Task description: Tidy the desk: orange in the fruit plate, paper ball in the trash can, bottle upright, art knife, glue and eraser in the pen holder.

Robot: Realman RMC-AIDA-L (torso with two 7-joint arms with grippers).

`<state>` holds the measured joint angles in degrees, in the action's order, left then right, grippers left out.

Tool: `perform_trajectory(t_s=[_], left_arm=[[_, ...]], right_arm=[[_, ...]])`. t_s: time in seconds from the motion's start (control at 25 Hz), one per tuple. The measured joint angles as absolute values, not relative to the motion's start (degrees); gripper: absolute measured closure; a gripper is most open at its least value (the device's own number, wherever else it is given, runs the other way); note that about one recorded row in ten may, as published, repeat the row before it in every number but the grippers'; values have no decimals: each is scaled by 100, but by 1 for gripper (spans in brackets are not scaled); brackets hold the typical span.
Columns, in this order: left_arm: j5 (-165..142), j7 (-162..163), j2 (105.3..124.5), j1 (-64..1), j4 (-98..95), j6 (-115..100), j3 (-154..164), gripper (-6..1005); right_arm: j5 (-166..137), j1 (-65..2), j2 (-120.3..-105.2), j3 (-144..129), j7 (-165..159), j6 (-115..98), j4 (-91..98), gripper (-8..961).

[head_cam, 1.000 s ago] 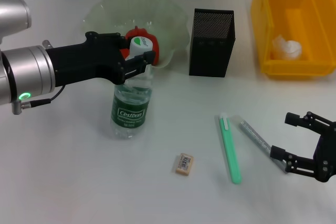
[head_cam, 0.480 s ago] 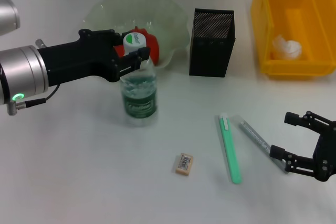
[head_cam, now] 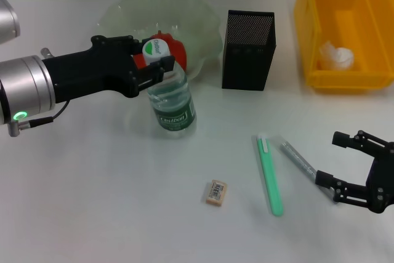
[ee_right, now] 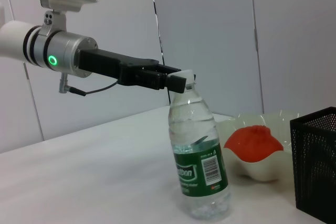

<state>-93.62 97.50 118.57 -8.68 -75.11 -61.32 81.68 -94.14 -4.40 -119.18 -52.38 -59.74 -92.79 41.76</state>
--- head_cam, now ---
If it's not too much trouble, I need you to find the grey marker pen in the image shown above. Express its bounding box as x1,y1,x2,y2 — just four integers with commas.
278,139,339,205

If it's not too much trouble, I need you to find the frosted green glass fruit plate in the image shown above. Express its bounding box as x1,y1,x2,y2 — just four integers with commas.
97,0,224,81

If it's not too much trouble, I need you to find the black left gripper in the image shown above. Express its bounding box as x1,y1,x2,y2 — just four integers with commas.
41,35,175,103

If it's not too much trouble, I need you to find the beige eraser with barcode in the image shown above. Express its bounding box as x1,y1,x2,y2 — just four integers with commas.
205,179,229,206

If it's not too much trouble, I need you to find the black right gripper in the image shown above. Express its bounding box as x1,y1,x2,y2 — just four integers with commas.
315,130,394,214

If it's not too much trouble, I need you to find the clear water bottle green label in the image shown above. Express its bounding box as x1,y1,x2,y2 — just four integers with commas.
142,38,197,133

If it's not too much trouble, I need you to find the yellow plastic bin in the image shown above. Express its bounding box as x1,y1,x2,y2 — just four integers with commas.
294,0,394,95

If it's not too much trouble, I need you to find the black mesh pen holder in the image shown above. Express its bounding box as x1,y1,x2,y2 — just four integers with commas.
221,9,277,91

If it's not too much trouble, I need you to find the white paper ball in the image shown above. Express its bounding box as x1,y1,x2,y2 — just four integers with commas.
318,39,355,70

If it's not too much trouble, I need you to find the left arm cable with plugs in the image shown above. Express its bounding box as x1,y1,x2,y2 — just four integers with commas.
7,47,70,137

